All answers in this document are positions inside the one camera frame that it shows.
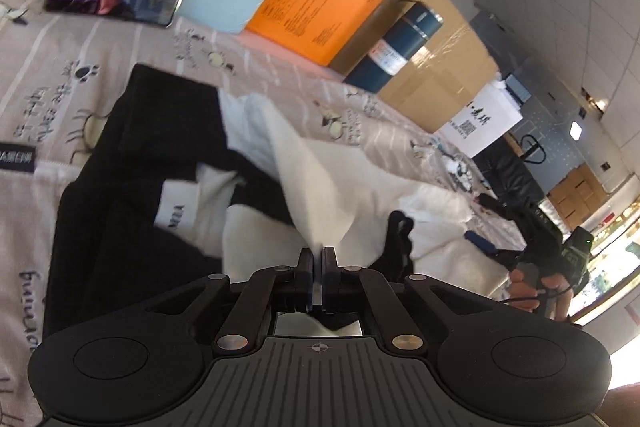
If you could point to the printed bed sheet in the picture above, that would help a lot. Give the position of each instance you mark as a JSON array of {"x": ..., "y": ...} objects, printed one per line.
[{"x": 45, "y": 72}]

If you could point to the stacked cardboard boxes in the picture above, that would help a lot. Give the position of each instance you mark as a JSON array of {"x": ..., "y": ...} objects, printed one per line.
[{"x": 577, "y": 197}]

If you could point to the black and white garment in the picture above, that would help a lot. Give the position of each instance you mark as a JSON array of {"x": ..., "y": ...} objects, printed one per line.
[{"x": 135, "y": 187}]

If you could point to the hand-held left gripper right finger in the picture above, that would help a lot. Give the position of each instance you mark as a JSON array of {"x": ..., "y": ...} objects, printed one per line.
[{"x": 330, "y": 274}]

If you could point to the person's right hand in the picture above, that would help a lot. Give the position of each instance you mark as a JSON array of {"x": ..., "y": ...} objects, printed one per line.
[{"x": 530, "y": 289}]

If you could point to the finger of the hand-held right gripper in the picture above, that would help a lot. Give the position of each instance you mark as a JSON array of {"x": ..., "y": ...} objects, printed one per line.
[{"x": 482, "y": 243}]

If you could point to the large cardboard box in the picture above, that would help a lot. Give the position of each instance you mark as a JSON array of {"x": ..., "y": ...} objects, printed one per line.
[{"x": 445, "y": 67}]

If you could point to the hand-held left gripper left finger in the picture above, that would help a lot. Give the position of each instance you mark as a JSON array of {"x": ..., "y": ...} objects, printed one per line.
[{"x": 304, "y": 274}]

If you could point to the white paper sign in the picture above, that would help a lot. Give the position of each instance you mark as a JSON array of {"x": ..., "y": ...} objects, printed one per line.
[{"x": 480, "y": 119}]

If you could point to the black office chair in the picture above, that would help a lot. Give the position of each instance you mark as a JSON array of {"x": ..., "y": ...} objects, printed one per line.
[{"x": 510, "y": 177}]

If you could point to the dark blue thermos bottle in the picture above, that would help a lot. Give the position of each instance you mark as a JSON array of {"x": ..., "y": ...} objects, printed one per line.
[{"x": 395, "y": 44}]

